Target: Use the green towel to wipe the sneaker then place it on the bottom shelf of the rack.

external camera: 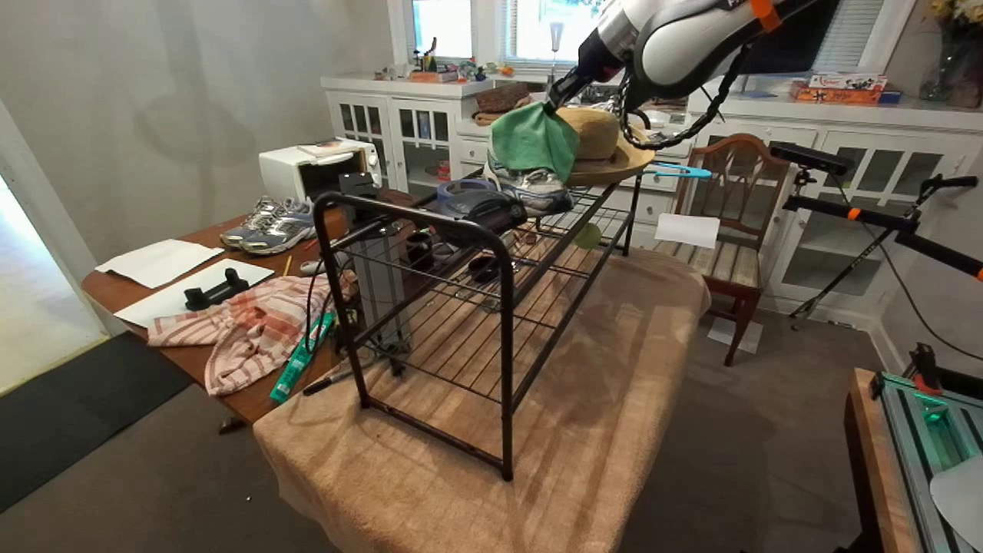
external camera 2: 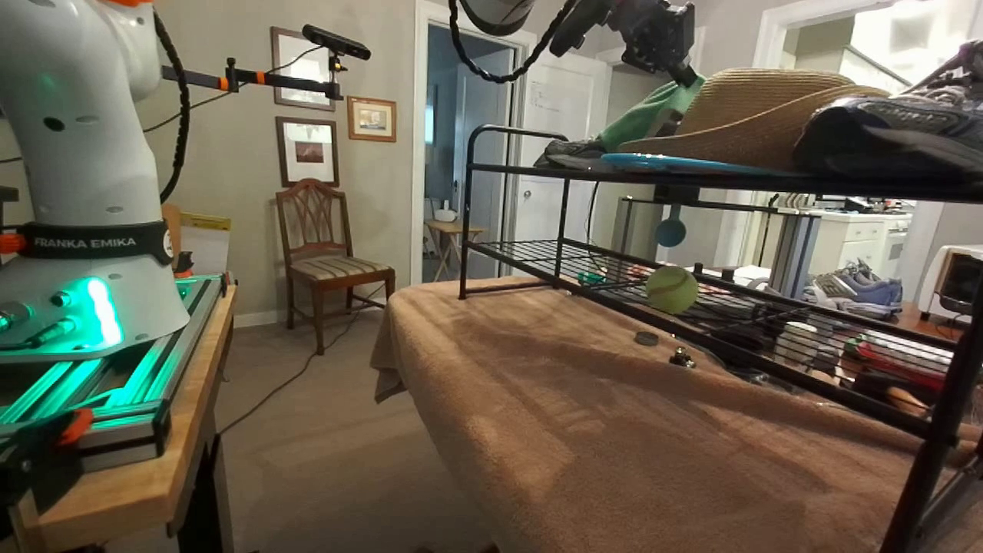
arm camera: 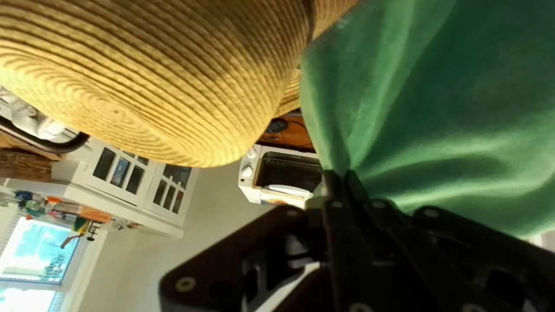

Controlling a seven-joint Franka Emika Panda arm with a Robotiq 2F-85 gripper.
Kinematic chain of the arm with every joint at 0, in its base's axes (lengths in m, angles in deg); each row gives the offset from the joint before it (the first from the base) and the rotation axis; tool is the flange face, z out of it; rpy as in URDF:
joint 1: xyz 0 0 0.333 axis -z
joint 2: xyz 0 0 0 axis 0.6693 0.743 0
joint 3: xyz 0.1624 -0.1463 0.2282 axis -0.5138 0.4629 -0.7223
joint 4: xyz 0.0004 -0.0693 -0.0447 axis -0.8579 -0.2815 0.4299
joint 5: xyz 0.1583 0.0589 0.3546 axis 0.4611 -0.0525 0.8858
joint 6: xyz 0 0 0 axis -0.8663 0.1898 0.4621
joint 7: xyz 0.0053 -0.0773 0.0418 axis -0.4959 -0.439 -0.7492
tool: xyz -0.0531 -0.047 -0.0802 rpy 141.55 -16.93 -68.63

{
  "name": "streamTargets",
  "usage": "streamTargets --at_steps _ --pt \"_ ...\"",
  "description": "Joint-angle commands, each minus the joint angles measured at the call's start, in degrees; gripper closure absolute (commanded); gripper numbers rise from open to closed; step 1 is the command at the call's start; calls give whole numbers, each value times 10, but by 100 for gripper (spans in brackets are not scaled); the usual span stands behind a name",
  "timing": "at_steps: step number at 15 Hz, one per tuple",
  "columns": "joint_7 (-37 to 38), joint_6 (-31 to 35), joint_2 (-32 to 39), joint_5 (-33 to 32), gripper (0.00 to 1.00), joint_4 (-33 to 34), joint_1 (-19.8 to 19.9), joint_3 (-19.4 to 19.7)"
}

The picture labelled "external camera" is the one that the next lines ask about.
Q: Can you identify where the straw hat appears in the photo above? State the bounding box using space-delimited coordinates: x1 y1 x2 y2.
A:
556 105 657 188

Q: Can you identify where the grey white sneaker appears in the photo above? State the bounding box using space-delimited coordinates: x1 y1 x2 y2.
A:
489 164 576 217

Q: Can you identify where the white glass-door cabinet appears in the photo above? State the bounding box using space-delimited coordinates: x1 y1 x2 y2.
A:
318 72 983 318

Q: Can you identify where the grey radiator heater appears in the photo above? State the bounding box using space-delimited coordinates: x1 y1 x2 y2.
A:
339 228 410 362

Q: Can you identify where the dark flower vase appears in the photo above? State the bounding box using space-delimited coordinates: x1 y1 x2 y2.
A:
918 0 983 109

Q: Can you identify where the small dark cup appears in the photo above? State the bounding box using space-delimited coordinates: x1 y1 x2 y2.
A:
401 228 439 270
466 252 503 287

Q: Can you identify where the white paper sheet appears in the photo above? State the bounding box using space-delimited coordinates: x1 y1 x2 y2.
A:
93 237 227 293
654 213 721 252
112 254 275 332

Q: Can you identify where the black floor mat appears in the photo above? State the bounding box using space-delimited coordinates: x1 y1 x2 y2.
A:
0 332 197 516

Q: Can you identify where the white printer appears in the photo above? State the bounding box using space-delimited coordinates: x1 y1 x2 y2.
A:
255 135 383 204

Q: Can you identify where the black flat screen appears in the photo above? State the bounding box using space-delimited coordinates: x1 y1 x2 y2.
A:
712 0 844 77

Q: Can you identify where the white round sheet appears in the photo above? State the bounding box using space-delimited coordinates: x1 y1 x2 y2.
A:
926 455 983 553

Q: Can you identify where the black metal shoe rack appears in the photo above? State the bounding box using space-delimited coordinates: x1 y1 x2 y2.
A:
309 165 649 481

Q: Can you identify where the pink striped shirt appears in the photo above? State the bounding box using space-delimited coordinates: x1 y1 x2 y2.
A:
148 272 335 400

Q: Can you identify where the dark blue cap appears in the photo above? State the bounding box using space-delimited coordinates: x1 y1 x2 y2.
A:
422 179 532 247

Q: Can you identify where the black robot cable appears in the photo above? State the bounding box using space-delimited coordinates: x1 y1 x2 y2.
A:
616 54 745 152

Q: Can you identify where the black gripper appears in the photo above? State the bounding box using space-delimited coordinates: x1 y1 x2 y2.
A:
541 28 625 115

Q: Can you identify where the colourful flat box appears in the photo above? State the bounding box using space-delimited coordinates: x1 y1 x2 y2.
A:
790 69 889 106

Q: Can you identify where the brown wooden table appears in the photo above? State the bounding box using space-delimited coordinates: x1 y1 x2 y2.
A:
78 188 443 427

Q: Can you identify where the dark brown hat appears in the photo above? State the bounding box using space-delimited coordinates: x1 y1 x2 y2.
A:
470 80 533 115

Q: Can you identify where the green towel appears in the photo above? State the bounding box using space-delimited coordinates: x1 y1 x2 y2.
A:
489 101 582 183

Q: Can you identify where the wooden bench with teal frame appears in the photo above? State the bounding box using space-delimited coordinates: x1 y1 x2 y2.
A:
842 364 983 553

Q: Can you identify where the grey blue running sneaker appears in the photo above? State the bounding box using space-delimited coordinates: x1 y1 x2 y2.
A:
242 202 318 257
221 198 293 252

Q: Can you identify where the brown wooden chair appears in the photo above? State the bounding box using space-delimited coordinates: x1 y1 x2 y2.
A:
654 133 800 367

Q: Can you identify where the teal hand tool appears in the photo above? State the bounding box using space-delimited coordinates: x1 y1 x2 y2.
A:
268 310 336 404

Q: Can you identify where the black tripod with orange clips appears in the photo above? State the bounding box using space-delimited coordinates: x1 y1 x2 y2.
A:
763 139 983 321

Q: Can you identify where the light blue brush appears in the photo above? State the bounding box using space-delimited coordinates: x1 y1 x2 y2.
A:
641 160 715 183

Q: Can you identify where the black dumbbell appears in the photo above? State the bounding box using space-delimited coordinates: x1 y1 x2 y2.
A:
182 265 252 313

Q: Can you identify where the green cloth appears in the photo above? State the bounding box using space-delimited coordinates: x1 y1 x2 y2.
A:
570 220 607 252

